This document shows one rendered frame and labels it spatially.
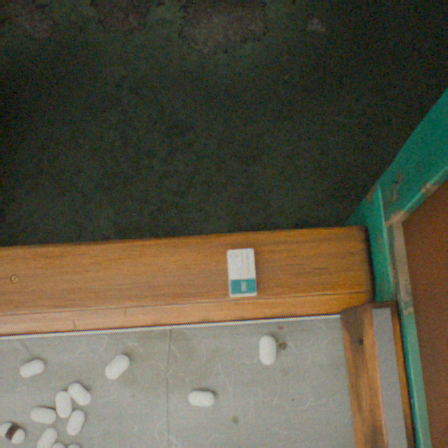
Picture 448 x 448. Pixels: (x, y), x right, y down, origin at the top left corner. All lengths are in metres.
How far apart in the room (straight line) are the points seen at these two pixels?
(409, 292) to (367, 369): 0.11
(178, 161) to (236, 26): 0.41
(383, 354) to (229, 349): 0.22
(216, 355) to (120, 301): 0.15
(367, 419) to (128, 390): 0.31
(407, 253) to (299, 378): 0.23
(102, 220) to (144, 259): 0.83
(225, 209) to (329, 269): 0.83
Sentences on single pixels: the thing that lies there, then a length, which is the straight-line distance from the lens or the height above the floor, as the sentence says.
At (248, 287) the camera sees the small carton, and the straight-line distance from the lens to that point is 0.95.
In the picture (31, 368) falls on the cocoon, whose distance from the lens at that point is 0.98.
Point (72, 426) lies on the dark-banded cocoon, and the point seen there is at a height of 0.76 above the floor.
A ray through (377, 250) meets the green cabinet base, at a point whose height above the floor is 0.79.
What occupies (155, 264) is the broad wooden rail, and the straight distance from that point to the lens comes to 0.97.
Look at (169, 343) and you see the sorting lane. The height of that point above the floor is 0.74.
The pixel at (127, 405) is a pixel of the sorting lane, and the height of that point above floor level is 0.74.
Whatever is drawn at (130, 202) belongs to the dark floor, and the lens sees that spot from 1.80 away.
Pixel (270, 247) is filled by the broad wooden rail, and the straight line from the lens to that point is 0.98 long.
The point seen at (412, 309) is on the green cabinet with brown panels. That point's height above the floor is 0.87.
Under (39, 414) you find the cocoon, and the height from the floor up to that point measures 0.76.
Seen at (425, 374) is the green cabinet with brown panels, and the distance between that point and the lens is 0.87.
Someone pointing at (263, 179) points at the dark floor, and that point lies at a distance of 1.81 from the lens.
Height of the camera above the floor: 1.72
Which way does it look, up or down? 75 degrees down
